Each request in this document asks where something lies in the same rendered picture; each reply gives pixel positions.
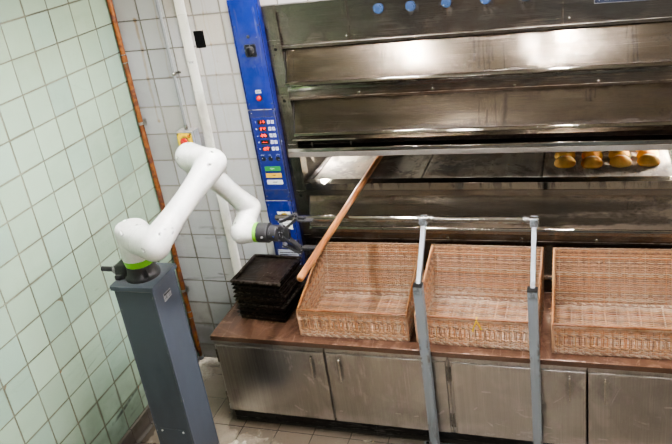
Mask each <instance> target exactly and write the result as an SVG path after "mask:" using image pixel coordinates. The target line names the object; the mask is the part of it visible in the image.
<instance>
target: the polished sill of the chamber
mask: <svg viewBox="0 0 672 444"><path fill-rule="evenodd" d="M360 181H361V179H308V180H307V181H306V182H305V189H306V190H355V188H356V187H357V185H358V184H359V182H360ZM521 189H672V176H604V177H492V178H381V179H368V181H367V182H366V184H365V186H364V187H363V189H362V190H521Z"/></svg>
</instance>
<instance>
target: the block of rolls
mask: <svg viewBox="0 0 672 444"><path fill-rule="evenodd" d="M609 152H610V153H609V155H608V157H609V159H610V161H609V164H610V166H612V167H617V168H624V167H629V166H631V164H632V161H631V159H630V156H631V155H630V152H629V151H609ZM636 152H638V153H637V158H638V160H637V163H638V165H640V166H644V167H654V166H658V165H659V164H660V159H659V152H658V151H657V150H639V151H636ZM575 157H576V155H575V152H556V153H555V159H556V160H555V162H554V165H555V166H556V167H557V168H570V167H573V166H575V164H576V161H575ZM581 157H582V159H583V160H582V162H581V166H582V167H583V168H587V169H594V168H600V167H602V165H603V161H602V160H601V159H602V157H603V154H602V151H589V152H583V153H582V156H581Z"/></svg>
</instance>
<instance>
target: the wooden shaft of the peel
mask: <svg viewBox="0 0 672 444"><path fill-rule="evenodd" d="M382 158H383V156H377V157H376V158H375V160H374V161H373V163H372V164H371V166H370V167H369V169H368V170H367V172H366V173H365V175H364V176H363V178H362V179H361V181H360V182H359V184H358V185H357V187H356V188H355V190H354V191H353V193H352V194H351V196H350V197H349V199H348V200H347V202H346V203H345V205H344V206H343V208H342V209H341V211H340V212H339V214H338V215H337V217H336V218H335V220H334V221H333V223H332V224H331V226H330V227H329V229H328V230H327V232H326V233H325V235H324V236H323V238H322V239H321V241H320V242H319V244H318V245H317V247H316V248H315V250H314V251H313V253H312V254H311V256H310V257H309V259H308V260H307V262H306V263H305V265H304V266H303V268H302V269H301V271H300V272H299V274H298V275H297V280H298V281H299V282H302V281H303V280H304V279H305V277H306V275H307V274H308V272H309V271H310V269H311V268H312V266H313V265H314V263H315V262H316V260H317V258H318V257H319V255H320V254H321V252H322V251H323V249H324V248H325V246H326V244H327V243H328V241H329V240H330V238H331V237H332V235H333V234H334V232H335V231H336V229H337V227H338V226H339V224H340V223H341V221H342V220H343V218H344V217H345V215H346V213H347V212H348V210H349V209H350V207H351V206H352V204H353V203H354V201H355V199H356V198H357V196H358V195H359V193H360V192H361V190H362V189H363V187H364V186H365V184H366V182H367V181H368V179H369V178H370V176H371V175H372V173H373V172H374V170H375V168H376V167H377V165H378V164H379V162H380V161H381V159H382Z"/></svg>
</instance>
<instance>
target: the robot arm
mask: <svg viewBox="0 0 672 444"><path fill-rule="evenodd" d="M175 161H176V163H177V165H178V166H179V167H180V168H181V169H183V170H184V171H185V172H186V173H188V175H187V177H186V178H185V180H184V182H183V183H182V185H181V186H180V188H179V189H178V191H177V192H176V194H175V195H174V196H173V198H172V199H171V200H170V202H169V203H168V204H167V206H166V207H165V208H164V209H163V211H162V212H161V213H160V214H159V215H158V217H157V218H156V219H155V220H154V221H153V222H152V223H151V225H149V224H148V223H147V222H145V221H144V220H142V219H140V218H130V219H126V220H124V221H121V222H120V223H118V224H117V225H116V226H115V229H114V233H115V237H116V240H117V244H118V247H119V251H120V254H121V258H122V259H121V260H120V261H119V262H118V263H117V264H115V265H113V266H102V267H101V271H107V272H113V274H116V275H115V280H122V279H125V280H126V282H128V283H130V284H140V283H145V282H148V281H151V280H153V279H154V278H156V277H157V276H158V275H159V274H160V273H161V268H160V266H159V265H158V264H157V263H156V261H160V260H162V259H164V258H165V257H166V256H167V255H168V254H169V252H170V250H171V248H172V246H173V244H174V242H175V240H176V238H177V236H178V234H179V233H180V231H181V229H182V228H183V226H184V224H185V223H186V221H187V219H188V218H189V216H190V215H191V213H192V212H193V210H194V209H195V207H196V206H197V205H198V203H199V202H200V201H201V199H202V198H203V197H204V195H205V194H206V193H207V192H208V190H209V189H211V190H212V191H213V192H215V193H216V194H218V195H219V196H220V197H222V198H223V199H224V200H225V201H226V202H228V203H229V204H230V205H231V206H232V207H233V208H234V209H235V210H236V211H237V213H236V217H235V219H234V222H233V224H232V227H231V229H230V235H231V237H232V239H233V240H234V241H235V242H236V243H239V244H246V243H253V242H256V243H270V242H271V241H282V243H283V245H282V248H287V249H289V250H291V251H293V252H295V253H298V254H300V255H302V253H303V252H304V251H310V250H315V248H316V247H317V245H303V246H302V245H301V244H299V243H298V242H296V241H295V240H294V239H293V238H292V237H291V233H290V229H289V227H290V226H291V225H292V224H293V223H294V222H296V221H297V222H313V220H314V218H306V217H305V216H298V214H297V212H294V213H292V214H290V215H288V216H287V217H285V218H280V219H279V220H278V221H277V222H278V223H279V225H272V223H266V222H257V219H258V216H259V214H260V211H261V204H260V202H259V201H258V199H256V198H255V197H253V196H252V195H250V194H249V193H247V192H246V191H244V189H242V188H241V187H240V186H239V185H238V184H237V183H235V182H234V181H233V180H232V179H231V178H230V177H229V176H228V175H227V174H226V173H225V170H226V168H227V159H226V156H225V155H224V153H223V152H221V151H220V150H218V149H215V148H207V147H203V146H200V145H198V144H195V143H192V142H187V143H183V144H181V145H180V146H179V147H178V148H177V150H176V152H175ZM293 217H295V218H294V219H293V220H292V221H291V222H290V223H289V224H288V225H287V226H285V225H283V223H284V222H285V221H287V220H289V219H291V218H293ZM289 239H290V240H289ZM285 241H287V242H288V243H290V244H288V243H287V242H285ZM291 244H292V245H291Z"/></svg>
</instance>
